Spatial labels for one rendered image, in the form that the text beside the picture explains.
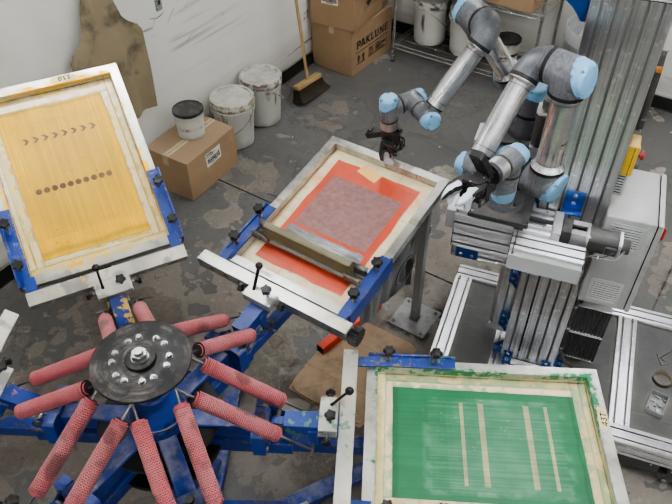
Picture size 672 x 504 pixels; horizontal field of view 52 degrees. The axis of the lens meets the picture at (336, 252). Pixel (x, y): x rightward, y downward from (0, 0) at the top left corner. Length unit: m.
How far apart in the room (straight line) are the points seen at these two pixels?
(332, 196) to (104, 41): 1.90
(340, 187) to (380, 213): 0.23
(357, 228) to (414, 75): 3.30
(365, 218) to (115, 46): 2.08
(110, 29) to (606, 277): 2.94
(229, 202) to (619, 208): 2.65
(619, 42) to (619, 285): 1.02
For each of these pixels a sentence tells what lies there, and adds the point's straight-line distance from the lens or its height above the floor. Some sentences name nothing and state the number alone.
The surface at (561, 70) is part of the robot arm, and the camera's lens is 2.29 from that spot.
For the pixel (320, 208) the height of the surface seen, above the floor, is 1.07.
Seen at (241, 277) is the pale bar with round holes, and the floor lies 1.07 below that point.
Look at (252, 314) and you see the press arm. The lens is 2.52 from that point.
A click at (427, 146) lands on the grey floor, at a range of 5.13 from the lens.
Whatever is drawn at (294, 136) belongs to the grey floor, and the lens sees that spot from 5.21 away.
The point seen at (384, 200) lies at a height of 1.09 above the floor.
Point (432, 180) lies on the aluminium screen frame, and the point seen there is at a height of 1.15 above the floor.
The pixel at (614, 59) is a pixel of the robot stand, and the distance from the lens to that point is 2.51.
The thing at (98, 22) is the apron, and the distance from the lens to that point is 4.27.
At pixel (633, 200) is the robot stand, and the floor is 1.23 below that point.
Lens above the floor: 2.94
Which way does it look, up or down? 44 degrees down
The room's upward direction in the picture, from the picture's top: straight up
